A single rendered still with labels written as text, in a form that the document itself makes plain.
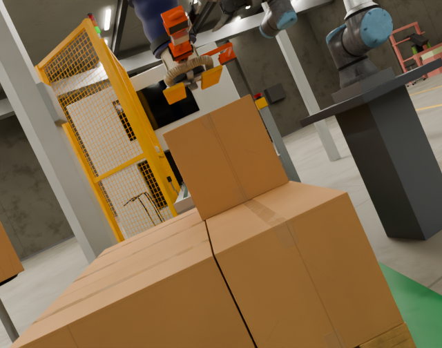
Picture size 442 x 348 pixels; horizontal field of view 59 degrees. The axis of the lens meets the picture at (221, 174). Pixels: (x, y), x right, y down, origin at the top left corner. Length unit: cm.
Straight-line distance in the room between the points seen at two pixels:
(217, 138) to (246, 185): 23
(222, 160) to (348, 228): 69
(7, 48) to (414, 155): 277
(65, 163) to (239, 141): 176
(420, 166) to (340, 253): 104
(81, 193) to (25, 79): 92
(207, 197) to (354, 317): 76
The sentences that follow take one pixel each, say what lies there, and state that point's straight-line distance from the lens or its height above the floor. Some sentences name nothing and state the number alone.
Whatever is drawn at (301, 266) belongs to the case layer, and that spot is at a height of 41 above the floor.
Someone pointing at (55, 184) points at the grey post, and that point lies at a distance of 539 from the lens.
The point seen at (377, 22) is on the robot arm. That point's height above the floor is 100.
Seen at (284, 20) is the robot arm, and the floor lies 116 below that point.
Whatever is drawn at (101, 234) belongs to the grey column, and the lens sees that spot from 308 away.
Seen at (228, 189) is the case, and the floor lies 62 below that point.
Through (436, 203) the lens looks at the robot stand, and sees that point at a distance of 213.
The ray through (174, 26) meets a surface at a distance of 137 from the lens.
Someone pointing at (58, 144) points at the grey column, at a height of 131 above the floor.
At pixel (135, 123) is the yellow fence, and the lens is 308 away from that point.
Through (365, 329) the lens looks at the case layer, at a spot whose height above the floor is 18.
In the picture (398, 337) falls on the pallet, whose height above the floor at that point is 12.
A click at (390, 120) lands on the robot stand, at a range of 199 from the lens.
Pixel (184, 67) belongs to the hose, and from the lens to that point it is 178.
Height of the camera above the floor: 79
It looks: 3 degrees down
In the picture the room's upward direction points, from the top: 25 degrees counter-clockwise
